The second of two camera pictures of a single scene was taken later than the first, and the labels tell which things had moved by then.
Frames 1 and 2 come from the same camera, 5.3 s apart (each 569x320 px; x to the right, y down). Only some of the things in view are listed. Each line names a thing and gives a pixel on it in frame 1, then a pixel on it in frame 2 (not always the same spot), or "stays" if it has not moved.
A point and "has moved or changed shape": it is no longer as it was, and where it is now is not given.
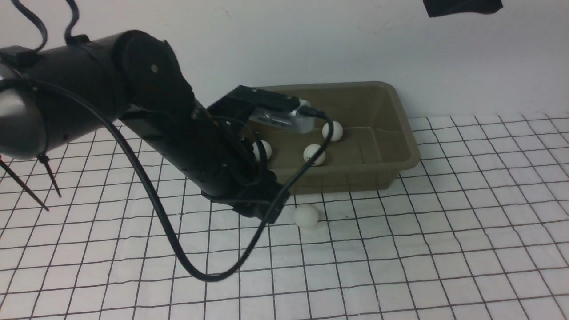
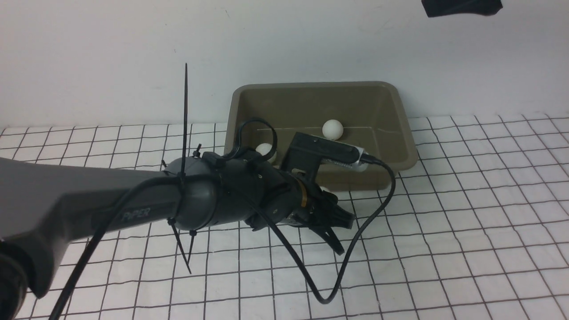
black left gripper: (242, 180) -> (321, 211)
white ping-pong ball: (338, 130) stays
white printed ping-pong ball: (310, 150) -> (362, 167)
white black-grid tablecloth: (479, 231) stays
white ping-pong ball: (306, 216) has moved or changed shape
